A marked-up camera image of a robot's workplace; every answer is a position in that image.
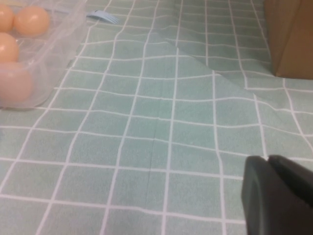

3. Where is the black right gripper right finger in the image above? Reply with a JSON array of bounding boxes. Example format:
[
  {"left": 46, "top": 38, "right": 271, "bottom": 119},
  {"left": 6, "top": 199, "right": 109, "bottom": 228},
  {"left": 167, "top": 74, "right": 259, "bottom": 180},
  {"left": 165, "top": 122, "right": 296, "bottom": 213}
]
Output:
[{"left": 268, "top": 154, "right": 313, "bottom": 208}]

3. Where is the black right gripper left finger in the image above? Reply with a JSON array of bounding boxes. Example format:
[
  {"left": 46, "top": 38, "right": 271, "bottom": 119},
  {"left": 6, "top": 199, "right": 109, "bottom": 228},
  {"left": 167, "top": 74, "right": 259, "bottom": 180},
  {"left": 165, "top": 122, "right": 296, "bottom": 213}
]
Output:
[{"left": 241, "top": 155, "right": 313, "bottom": 235}]

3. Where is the brown cardboard box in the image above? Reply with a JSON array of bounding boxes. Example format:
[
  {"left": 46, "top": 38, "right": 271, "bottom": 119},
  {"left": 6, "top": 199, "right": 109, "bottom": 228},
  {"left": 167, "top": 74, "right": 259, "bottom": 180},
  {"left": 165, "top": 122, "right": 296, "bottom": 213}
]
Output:
[{"left": 263, "top": 0, "right": 313, "bottom": 80}]

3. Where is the clear plastic egg box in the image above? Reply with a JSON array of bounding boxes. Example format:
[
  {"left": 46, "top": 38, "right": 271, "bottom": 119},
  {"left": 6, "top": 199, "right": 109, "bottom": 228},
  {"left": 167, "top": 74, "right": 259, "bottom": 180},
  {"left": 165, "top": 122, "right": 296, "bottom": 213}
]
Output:
[{"left": 0, "top": 0, "right": 90, "bottom": 110}]

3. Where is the tan egg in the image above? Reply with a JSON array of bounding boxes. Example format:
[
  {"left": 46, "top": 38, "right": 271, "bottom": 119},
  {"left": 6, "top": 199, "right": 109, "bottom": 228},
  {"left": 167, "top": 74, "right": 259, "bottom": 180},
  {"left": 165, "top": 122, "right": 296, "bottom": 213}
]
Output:
[
  {"left": 0, "top": 4, "right": 15, "bottom": 32},
  {"left": 14, "top": 5, "right": 51, "bottom": 37},
  {"left": 0, "top": 61, "right": 34, "bottom": 103},
  {"left": 0, "top": 31, "right": 20, "bottom": 63}
]

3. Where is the green checked tablecloth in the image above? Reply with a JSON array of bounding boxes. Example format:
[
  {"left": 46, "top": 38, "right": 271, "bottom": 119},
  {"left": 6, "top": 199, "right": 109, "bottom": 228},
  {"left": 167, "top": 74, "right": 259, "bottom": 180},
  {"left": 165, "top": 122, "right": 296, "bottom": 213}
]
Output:
[{"left": 0, "top": 0, "right": 313, "bottom": 235}]

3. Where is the light blue plastic fork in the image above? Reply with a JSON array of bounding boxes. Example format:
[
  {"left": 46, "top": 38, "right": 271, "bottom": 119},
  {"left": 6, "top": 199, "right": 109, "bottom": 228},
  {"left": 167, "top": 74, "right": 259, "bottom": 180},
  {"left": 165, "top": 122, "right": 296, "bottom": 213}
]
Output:
[{"left": 87, "top": 9, "right": 120, "bottom": 24}]

